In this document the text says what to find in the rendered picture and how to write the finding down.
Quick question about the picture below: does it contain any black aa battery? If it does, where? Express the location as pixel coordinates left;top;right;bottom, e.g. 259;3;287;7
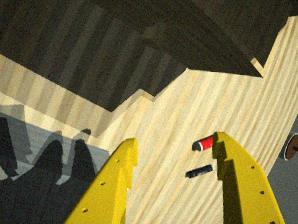
187;165;214;178

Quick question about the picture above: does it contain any red aa battery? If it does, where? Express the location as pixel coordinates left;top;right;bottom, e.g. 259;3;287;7
195;136;213;152

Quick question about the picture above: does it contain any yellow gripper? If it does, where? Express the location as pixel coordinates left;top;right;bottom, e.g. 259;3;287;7
62;132;285;224

